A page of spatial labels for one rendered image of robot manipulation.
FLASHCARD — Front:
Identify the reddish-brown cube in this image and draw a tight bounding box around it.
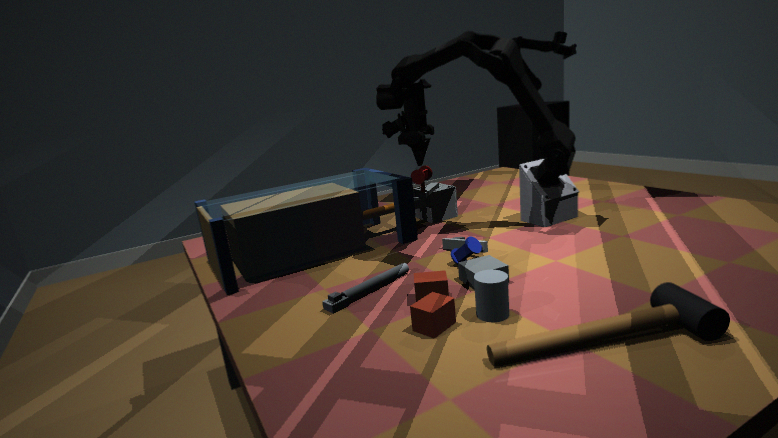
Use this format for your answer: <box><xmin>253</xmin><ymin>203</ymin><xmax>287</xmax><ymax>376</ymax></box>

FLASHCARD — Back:
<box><xmin>414</xmin><ymin>270</ymin><xmax>449</xmax><ymax>302</ymax></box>
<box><xmin>410</xmin><ymin>292</ymin><xmax>456</xmax><ymax>339</ymax></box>

